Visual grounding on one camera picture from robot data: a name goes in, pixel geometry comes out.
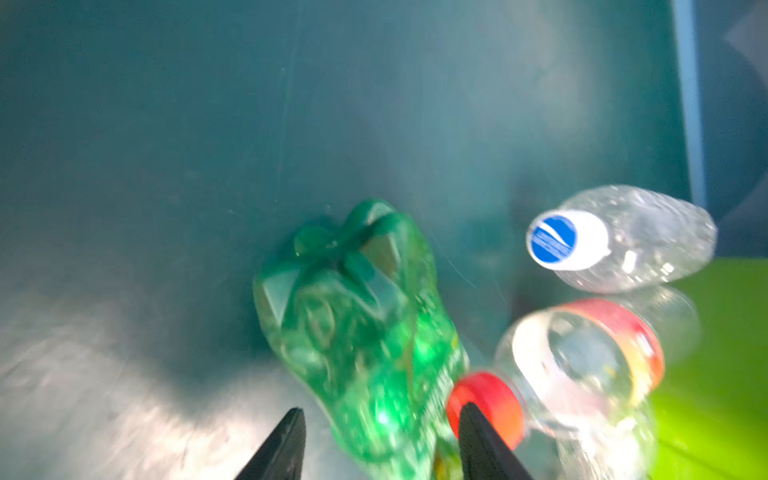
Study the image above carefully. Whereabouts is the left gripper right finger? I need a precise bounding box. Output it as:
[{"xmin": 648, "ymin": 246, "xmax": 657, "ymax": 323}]
[{"xmin": 458, "ymin": 403, "xmax": 533, "ymax": 480}]

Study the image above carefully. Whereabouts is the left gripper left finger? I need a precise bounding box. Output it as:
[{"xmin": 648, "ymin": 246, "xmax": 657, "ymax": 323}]
[{"xmin": 235, "ymin": 407, "xmax": 306, "ymax": 480}]

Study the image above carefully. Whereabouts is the crushed green bottle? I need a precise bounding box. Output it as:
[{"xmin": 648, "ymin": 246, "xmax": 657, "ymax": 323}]
[{"xmin": 253, "ymin": 199, "xmax": 469, "ymax": 479}]

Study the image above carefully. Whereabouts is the green plastic trash bin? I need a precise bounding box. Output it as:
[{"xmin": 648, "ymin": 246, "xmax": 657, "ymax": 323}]
[{"xmin": 651, "ymin": 258, "xmax": 767, "ymax": 479}]

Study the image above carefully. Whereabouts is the clear bottle red label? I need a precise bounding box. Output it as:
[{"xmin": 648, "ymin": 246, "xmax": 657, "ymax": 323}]
[{"xmin": 446, "ymin": 287, "xmax": 701, "ymax": 479}]

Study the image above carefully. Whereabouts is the clear bottle white cap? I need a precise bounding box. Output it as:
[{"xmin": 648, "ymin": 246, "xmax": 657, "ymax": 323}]
[{"xmin": 526, "ymin": 185, "xmax": 718, "ymax": 294}]

